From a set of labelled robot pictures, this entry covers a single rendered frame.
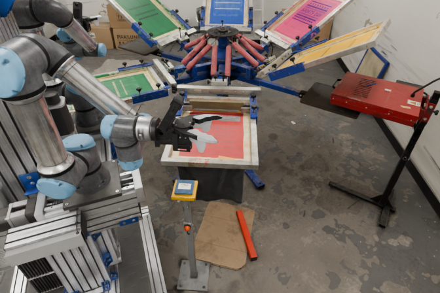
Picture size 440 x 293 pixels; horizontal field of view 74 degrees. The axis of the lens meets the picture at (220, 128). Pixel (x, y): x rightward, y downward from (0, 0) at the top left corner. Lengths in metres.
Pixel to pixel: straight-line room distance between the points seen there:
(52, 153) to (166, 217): 1.82
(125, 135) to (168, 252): 1.77
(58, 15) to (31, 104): 0.64
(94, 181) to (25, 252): 0.34
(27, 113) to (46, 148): 0.13
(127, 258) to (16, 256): 1.09
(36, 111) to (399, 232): 2.78
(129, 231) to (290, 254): 1.28
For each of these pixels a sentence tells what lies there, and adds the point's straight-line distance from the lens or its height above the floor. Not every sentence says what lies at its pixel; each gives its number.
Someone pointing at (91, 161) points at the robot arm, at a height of 1.41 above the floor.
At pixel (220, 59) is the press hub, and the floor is 1.06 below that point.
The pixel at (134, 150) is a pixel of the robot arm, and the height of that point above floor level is 1.58.
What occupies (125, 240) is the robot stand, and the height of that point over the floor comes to 0.21.
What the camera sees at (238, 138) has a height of 0.96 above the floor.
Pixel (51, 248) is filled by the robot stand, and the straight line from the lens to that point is 1.37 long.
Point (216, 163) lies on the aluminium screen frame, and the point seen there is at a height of 0.99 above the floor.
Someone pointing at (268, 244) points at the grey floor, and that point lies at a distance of 2.58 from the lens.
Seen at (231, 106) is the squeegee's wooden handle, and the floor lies 1.02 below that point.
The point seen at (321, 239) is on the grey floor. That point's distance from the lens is 2.72.
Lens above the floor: 2.17
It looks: 36 degrees down
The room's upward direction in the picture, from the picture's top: straight up
